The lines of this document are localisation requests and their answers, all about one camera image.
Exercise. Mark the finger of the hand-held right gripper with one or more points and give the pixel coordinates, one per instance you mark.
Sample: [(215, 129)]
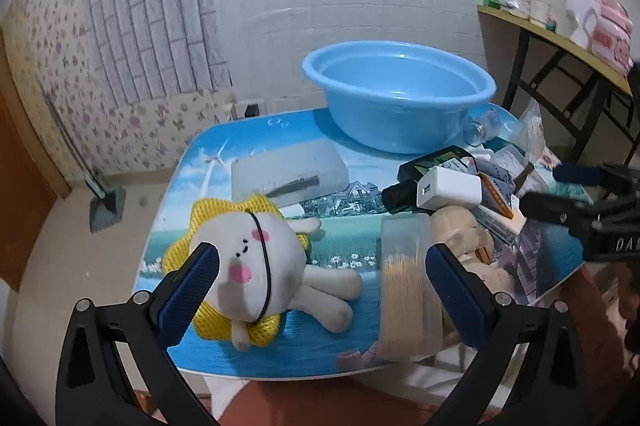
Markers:
[(545, 206), (575, 173)]

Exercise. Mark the blue plastic basin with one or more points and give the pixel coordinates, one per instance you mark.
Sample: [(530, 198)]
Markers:
[(400, 116)]

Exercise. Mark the clear toothpick box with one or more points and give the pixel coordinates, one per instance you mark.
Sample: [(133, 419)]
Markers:
[(402, 286)]

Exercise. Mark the white charger plug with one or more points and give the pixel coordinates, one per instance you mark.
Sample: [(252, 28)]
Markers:
[(450, 191)]

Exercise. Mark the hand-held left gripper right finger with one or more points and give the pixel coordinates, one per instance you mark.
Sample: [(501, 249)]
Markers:
[(455, 296)]

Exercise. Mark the small table printed top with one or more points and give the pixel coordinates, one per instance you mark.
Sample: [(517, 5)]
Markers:
[(350, 226)]

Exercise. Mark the small green box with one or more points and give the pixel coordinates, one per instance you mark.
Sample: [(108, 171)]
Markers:
[(491, 2)]

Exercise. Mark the black bottle green label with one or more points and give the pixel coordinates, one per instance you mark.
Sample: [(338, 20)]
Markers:
[(425, 163)]

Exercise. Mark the clear snack bag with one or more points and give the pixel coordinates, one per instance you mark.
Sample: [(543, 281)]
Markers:
[(532, 131)]

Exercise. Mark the translucent plastic case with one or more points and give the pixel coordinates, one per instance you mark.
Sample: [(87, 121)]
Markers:
[(280, 166)]

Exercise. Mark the person's brown clothing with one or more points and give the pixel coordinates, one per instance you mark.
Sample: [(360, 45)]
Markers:
[(325, 406)]

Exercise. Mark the beige plush toy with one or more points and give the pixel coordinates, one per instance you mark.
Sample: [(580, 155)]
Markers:
[(460, 226)]

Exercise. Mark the brown wooden door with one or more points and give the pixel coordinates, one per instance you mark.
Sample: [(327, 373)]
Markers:
[(25, 186)]

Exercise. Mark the white paper roll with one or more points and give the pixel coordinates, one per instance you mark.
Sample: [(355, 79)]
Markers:
[(582, 1)]

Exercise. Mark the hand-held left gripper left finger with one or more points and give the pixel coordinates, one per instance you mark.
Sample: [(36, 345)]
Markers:
[(190, 291)]

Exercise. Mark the white plush toy yellow mane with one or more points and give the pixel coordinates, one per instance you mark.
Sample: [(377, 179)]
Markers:
[(260, 256)]

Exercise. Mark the pink wrapped pack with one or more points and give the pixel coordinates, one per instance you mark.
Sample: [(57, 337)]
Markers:
[(612, 31)]

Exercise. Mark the clear plastic bottle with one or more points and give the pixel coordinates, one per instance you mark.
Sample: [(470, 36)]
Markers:
[(482, 126)]

